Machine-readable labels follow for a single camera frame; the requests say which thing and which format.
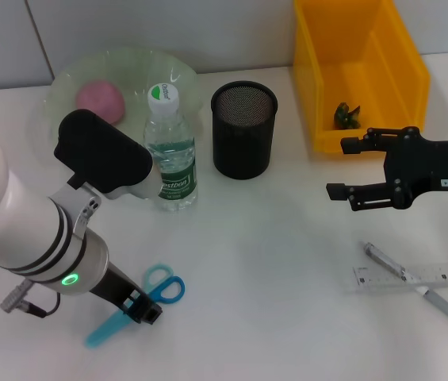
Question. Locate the blue and teal scissors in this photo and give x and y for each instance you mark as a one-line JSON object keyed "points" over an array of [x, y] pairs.
{"points": [[166, 289]]}

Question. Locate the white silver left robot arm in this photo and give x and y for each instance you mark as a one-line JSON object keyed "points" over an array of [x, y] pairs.
{"points": [[17, 222]]}

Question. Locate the pink peach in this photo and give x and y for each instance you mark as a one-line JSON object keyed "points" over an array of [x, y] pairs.
{"points": [[98, 99]]}

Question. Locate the green plastic wrapper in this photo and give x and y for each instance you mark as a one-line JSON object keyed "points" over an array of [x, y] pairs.
{"points": [[347, 117]]}

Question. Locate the green glass fruit plate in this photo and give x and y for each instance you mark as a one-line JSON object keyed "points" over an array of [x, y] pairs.
{"points": [[136, 71]]}

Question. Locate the clear green-label water bottle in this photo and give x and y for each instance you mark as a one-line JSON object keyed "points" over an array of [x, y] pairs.
{"points": [[176, 166]]}

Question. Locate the black mesh pen holder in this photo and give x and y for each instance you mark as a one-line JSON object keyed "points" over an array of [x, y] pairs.
{"points": [[243, 147]]}

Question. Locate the clear plastic ruler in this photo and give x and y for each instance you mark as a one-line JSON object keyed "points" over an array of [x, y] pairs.
{"points": [[445, 274]]}

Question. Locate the yellow plastic bin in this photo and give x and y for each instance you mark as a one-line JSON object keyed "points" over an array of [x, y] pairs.
{"points": [[386, 59]]}

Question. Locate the clear grey ballpoint pen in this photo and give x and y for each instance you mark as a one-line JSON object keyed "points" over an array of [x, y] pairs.
{"points": [[445, 307]]}

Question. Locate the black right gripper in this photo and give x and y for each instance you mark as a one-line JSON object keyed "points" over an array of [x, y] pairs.
{"points": [[426, 166]]}

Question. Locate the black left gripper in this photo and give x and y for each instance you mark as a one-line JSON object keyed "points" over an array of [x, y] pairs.
{"points": [[112, 283]]}

